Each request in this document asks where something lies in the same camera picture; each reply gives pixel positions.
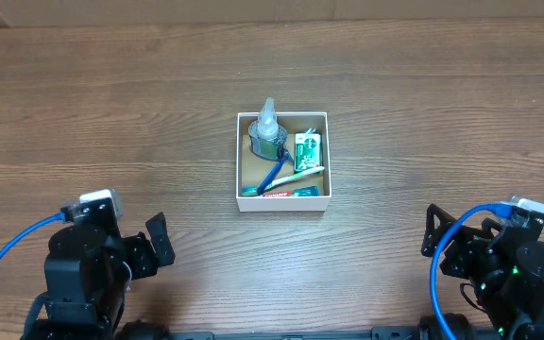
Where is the green toothbrush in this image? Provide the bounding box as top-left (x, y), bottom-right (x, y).
top-left (241, 166), bottom-right (326, 196)

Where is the teal white small tube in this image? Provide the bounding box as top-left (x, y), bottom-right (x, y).
top-left (262, 186), bottom-right (319, 197)

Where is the blue disposable razor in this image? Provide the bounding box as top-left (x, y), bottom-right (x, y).
top-left (256, 149), bottom-right (294, 196)

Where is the clear purple liquid bottle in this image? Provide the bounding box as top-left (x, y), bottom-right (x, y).
top-left (248, 97), bottom-right (288, 161)

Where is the green white small packet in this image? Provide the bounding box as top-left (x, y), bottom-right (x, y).
top-left (294, 128), bottom-right (322, 172)

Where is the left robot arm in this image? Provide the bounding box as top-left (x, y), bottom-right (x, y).
top-left (23, 212), bottom-right (175, 339)

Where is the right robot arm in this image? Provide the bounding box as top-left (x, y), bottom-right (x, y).
top-left (419, 196), bottom-right (544, 339)

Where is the white cardboard box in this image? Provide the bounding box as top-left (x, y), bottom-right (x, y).
top-left (235, 111), bottom-right (332, 213)

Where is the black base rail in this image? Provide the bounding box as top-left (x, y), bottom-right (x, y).
top-left (110, 313), bottom-right (495, 340)

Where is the left blue cable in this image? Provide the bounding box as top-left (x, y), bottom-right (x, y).
top-left (0, 212), bottom-right (70, 327)

